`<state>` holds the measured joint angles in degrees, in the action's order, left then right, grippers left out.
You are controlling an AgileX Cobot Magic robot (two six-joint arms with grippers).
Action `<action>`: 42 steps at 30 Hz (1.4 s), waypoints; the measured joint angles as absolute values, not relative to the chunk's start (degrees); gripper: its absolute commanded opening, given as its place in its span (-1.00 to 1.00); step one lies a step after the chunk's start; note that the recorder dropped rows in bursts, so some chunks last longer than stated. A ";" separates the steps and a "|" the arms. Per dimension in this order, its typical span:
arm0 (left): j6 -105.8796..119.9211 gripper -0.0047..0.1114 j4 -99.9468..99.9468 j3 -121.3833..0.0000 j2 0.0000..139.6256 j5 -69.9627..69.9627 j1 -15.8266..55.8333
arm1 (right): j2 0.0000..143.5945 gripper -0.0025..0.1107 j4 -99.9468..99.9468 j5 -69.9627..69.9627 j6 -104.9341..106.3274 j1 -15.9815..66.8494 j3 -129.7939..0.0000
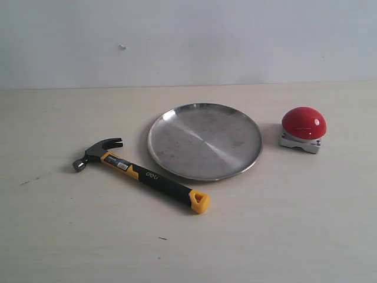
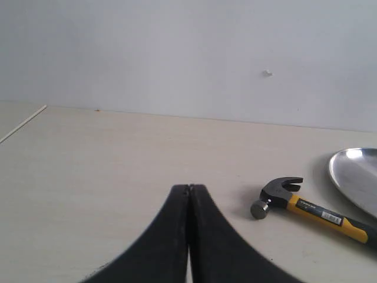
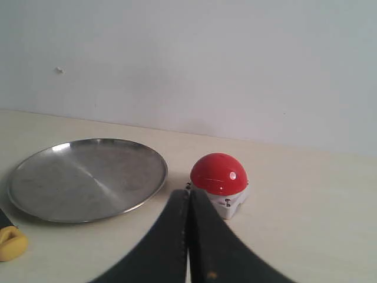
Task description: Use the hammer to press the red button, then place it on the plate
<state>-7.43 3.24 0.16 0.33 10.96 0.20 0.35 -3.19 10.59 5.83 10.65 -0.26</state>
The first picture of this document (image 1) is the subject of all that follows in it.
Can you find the black yellow claw hammer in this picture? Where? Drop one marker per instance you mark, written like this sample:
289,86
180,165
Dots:
100,152

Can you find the red dome push button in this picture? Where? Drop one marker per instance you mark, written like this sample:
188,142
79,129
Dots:
303,128

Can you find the round steel plate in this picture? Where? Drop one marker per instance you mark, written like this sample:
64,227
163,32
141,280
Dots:
205,142

